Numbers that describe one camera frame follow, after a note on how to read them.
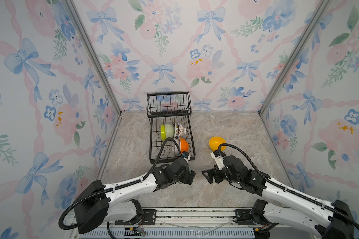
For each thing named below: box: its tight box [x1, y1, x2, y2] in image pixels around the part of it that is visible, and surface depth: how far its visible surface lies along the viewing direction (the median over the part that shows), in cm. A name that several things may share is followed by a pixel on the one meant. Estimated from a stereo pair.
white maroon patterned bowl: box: [178, 123, 187, 138], surface depth 99 cm
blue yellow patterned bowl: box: [174, 122, 180, 139], surface depth 97 cm
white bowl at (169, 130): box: [165, 123, 175, 140], surface depth 97 cm
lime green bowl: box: [160, 124, 167, 141], surface depth 97 cm
